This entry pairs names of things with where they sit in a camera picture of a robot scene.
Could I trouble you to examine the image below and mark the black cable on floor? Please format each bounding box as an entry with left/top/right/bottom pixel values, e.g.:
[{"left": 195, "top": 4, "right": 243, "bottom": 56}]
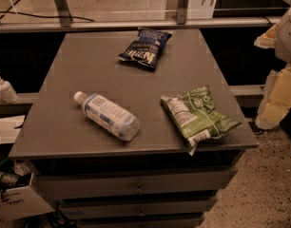
[{"left": 0, "top": 0, "right": 96, "bottom": 23}]

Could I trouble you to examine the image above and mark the blue plastic water bottle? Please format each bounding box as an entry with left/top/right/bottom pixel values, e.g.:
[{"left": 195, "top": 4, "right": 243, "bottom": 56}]
[{"left": 74, "top": 91, "right": 140, "bottom": 142}]

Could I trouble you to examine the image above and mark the drawer knob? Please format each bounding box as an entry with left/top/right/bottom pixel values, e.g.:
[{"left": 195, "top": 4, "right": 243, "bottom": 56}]
[
  {"left": 138, "top": 208, "right": 146, "bottom": 217},
  {"left": 135, "top": 184, "right": 144, "bottom": 194}
]

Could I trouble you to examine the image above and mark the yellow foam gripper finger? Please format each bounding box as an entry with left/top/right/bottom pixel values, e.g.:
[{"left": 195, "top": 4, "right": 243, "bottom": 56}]
[
  {"left": 255, "top": 64, "right": 291, "bottom": 129},
  {"left": 254, "top": 24, "right": 279, "bottom": 48}
]

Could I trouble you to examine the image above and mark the white pump dispenser bottle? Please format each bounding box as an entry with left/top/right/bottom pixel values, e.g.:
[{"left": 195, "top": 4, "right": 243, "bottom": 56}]
[{"left": 0, "top": 76, "right": 19, "bottom": 104}]

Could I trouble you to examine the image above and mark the grey drawer cabinet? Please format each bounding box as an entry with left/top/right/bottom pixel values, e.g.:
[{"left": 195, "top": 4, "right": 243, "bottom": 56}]
[{"left": 8, "top": 28, "right": 260, "bottom": 228}]

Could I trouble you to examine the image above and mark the white paper sheet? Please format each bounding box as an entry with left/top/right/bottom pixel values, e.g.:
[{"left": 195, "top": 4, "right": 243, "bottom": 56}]
[{"left": 0, "top": 115, "right": 25, "bottom": 144}]

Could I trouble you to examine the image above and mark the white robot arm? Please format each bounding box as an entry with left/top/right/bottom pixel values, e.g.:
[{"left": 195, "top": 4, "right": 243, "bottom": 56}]
[{"left": 254, "top": 7, "right": 291, "bottom": 130}]

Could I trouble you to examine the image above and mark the white cardboard box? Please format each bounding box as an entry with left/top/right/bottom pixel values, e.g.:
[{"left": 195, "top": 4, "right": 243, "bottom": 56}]
[{"left": 0, "top": 175, "right": 54, "bottom": 221}]

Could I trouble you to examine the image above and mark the top drawer knob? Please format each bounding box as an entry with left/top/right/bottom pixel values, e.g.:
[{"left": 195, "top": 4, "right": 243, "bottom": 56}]
[{"left": 135, "top": 184, "right": 144, "bottom": 194}]

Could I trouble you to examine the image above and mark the blue chip bag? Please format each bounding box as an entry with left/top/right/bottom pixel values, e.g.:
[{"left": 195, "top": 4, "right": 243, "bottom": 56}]
[{"left": 117, "top": 27, "right": 173, "bottom": 70}]

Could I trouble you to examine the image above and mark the green chip bag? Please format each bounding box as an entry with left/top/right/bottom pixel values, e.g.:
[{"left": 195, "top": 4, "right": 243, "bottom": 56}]
[{"left": 161, "top": 85, "right": 243, "bottom": 156}]

